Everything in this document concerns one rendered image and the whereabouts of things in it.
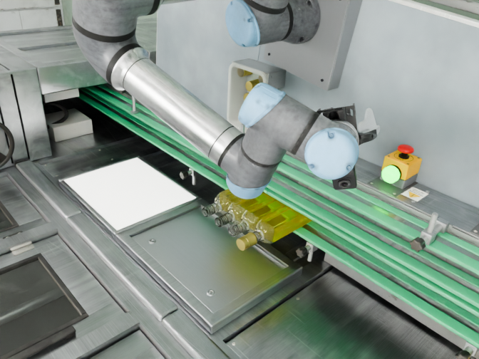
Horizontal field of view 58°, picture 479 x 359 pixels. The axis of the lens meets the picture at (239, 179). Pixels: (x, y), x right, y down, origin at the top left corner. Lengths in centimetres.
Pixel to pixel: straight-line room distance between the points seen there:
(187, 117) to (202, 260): 60
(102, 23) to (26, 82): 104
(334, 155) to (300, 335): 63
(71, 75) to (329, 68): 108
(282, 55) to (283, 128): 72
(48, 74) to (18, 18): 287
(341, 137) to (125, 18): 44
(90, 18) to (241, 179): 39
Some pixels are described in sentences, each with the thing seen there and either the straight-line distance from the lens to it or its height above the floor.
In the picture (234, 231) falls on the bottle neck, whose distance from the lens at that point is 117.
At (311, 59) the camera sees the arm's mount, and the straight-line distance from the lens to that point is 128.
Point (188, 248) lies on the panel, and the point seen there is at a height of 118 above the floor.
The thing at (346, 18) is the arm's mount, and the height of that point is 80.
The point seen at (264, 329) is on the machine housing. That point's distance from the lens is 116.
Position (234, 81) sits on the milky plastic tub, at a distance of 150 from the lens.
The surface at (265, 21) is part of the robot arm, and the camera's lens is 112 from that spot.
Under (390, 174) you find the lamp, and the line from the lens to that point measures 115.
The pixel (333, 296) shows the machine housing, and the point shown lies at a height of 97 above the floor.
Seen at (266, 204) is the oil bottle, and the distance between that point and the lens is 125.
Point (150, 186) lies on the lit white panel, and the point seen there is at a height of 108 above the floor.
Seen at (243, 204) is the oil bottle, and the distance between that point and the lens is 125.
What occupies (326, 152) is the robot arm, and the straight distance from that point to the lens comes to 64.
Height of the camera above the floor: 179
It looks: 37 degrees down
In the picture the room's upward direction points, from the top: 112 degrees counter-clockwise
